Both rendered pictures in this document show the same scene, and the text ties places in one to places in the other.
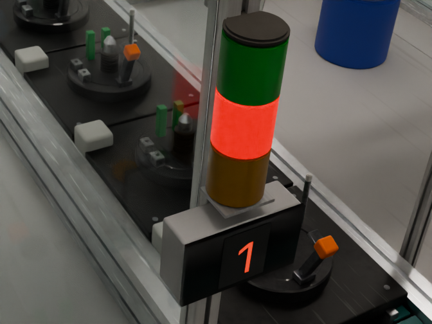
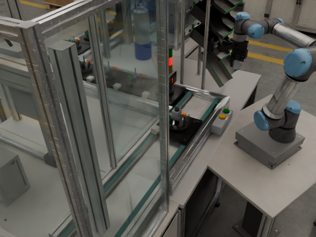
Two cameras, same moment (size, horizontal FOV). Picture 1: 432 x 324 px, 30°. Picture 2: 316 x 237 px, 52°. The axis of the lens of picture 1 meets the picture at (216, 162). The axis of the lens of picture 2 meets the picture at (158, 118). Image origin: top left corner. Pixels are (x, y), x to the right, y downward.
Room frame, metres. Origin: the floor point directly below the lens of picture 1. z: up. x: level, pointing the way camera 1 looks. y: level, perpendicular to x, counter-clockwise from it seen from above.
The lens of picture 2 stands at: (-1.00, 0.74, 2.20)
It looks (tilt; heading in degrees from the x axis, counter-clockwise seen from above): 37 degrees down; 336
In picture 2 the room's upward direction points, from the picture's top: 2 degrees counter-clockwise
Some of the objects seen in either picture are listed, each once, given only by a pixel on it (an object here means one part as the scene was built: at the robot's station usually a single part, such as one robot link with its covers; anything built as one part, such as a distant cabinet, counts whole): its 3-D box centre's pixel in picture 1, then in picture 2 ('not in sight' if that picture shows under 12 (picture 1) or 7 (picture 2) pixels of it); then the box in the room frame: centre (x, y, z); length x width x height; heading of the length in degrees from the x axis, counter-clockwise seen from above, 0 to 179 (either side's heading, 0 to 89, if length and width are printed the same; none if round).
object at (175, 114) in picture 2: not in sight; (175, 113); (0.38, 0.01, 1.06); 0.08 x 0.04 x 0.07; 37
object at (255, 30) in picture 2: not in sight; (255, 28); (0.30, -0.42, 1.53); 0.11 x 0.11 x 0.08; 88
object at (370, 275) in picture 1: (281, 238); (163, 86); (0.76, -0.09, 1.01); 0.24 x 0.24 x 0.13; 36
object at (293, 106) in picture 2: not in sight; (287, 112); (0.03, -0.51, 1.12); 0.13 x 0.12 x 0.14; 88
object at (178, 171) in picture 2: not in sight; (201, 137); (0.26, -0.11, 0.91); 0.89 x 0.06 x 0.11; 126
